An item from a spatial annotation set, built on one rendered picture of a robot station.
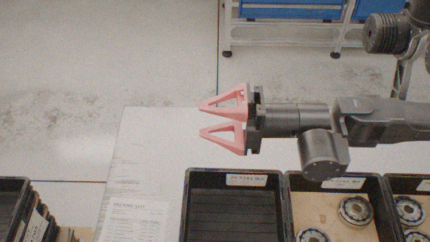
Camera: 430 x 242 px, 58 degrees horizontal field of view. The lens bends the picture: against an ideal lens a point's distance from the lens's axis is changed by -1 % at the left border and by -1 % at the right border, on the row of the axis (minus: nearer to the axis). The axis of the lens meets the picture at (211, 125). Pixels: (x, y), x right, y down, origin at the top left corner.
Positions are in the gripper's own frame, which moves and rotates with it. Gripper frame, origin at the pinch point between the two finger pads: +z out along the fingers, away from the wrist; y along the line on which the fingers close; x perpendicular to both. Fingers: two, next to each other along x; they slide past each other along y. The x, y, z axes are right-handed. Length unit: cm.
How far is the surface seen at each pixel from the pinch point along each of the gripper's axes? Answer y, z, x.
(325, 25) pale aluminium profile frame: 114, -83, 194
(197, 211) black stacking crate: 62, 3, 18
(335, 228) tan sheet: 62, -39, 12
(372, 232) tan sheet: 62, -50, 11
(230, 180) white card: 56, -7, 26
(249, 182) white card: 57, -13, 25
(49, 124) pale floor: 144, 104, 127
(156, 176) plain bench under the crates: 75, 19, 39
